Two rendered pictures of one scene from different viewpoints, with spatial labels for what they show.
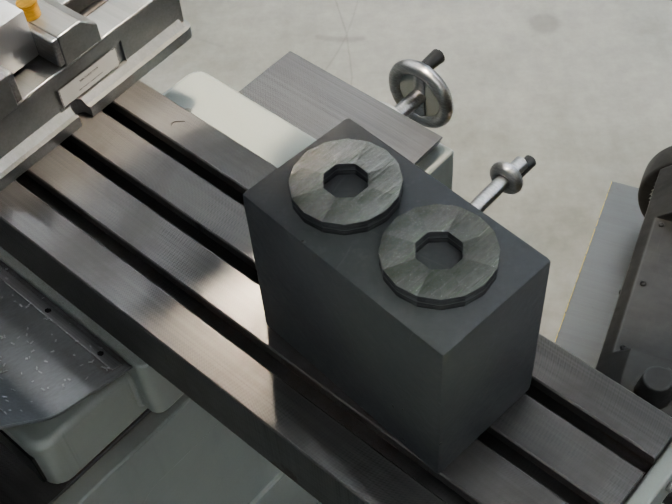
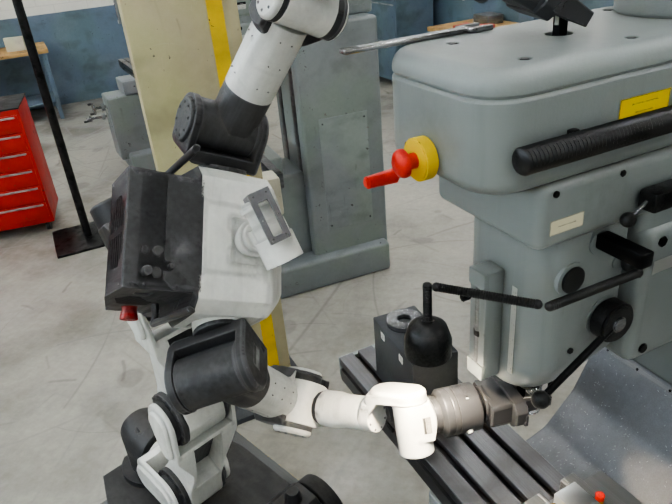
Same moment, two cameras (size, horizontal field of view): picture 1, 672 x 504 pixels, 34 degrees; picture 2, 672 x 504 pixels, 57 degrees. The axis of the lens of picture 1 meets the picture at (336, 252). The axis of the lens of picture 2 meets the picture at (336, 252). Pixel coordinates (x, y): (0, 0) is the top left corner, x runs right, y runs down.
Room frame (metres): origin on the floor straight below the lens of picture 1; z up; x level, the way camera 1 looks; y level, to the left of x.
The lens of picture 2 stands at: (1.75, 0.24, 2.06)
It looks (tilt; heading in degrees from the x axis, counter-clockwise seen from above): 28 degrees down; 201
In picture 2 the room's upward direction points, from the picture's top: 5 degrees counter-clockwise
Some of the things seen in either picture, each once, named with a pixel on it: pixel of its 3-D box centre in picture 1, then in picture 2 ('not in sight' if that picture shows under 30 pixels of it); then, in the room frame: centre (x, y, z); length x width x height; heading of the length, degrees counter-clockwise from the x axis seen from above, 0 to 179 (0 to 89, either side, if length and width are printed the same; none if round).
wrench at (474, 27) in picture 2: not in sight; (416, 38); (0.82, 0.04, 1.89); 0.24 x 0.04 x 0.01; 135
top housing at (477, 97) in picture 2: not in sight; (561, 88); (0.78, 0.24, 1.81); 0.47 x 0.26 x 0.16; 135
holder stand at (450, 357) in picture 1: (393, 290); (414, 361); (0.53, -0.04, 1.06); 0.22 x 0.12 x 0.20; 40
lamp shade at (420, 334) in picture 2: not in sight; (427, 336); (0.99, 0.08, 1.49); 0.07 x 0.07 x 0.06
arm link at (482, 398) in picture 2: not in sight; (483, 404); (0.84, 0.16, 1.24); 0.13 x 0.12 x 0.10; 31
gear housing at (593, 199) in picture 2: not in sight; (568, 168); (0.76, 0.26, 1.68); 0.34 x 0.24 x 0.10; 135
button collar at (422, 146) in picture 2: not in sight; (420, 158); (0.96, 0.07, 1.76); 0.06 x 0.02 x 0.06; 45
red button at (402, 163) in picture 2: not in sight; (405, 162); (0.97, 0.05, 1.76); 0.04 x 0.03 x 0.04; 45
